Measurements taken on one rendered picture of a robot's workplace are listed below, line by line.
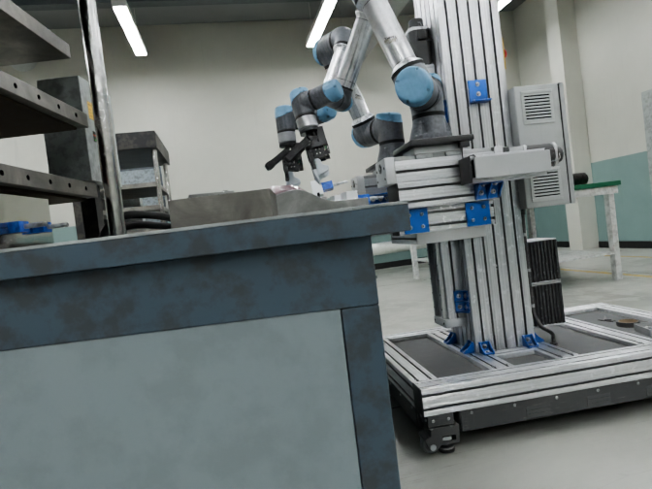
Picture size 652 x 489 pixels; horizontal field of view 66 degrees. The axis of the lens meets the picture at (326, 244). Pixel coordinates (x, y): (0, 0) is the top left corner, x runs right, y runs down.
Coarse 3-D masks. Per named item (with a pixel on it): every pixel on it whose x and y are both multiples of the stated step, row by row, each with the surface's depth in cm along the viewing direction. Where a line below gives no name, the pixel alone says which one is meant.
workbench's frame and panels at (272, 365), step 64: (0, 256) 62; (64, 256) 62; (128, 256) 62; (192, 256) 63; (256, 256) 65; (320, 256) 65; (0, 320) 64; (64, 320) 64; (128, 320) 64; (192, 320) 65; (256, 320) 65; (320, 320) 65; (0, 384) 65; (64, 384) 65; (128, 384) 65; (192, 384) 65; (256, 384) 65; (320, 384) 65; (384, 384) 65; (0, 448) 65; (64, 448) 65; (128, 448) 65; (192, 448) 65; (256, 448) 65; (320, 448) 66; (384, 448) 66
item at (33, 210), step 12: (0, 204) 122; (12, 204) 127; (24, 204) 132; (36, 204) 138; (48, 204) 144; (0, 216) 121; (12, 216) 126; (24, 216) 132; (36, 216) 137; (48, 216) 143; (0, 228) 121; (0, 240) 120; (12, 240) 125; (24, 240) 130; (36, 240) 136; (48, 240) 142
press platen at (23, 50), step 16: (0, 0) 140; (0, 16) 144; (16, 16) 147; (0, 32) 153; (16, 32) 154; (32, 32) 156; (48, 32) 165; (0, 48) 164; (16, 48) 165; (32, 48) 167; (48, 48) 168; (64, 48) 175; (0, 64) 177; (16, 64) 179
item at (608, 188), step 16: (576, 176) 464; (576, 192) 445; (592, 192) 450; (608, 192) 454; (608, 208) 460; (528, 224) 571; (608, 224) 462; (608, 240) 464; (416, 256) 652; (560, 256) 475; (576, 256) 458; (592, 256) 453; (416, 272) 652
